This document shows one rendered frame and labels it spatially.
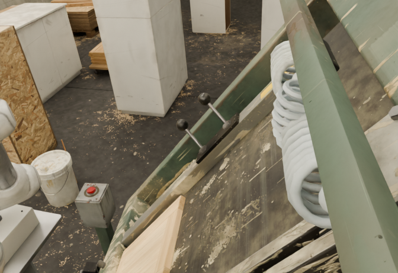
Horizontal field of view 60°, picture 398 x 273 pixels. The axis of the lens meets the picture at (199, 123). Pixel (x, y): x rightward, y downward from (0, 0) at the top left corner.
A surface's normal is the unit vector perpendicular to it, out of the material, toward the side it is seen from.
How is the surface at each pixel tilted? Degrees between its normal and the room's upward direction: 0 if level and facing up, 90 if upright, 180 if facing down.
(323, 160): 51
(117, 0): 90
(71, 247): 0
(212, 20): 90
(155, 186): 90
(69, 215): 0
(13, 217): 2
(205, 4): 90
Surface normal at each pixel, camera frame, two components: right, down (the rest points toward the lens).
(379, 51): -0.81, -0.53
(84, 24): -0.26, 0.55
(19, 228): 0.96, 0.09
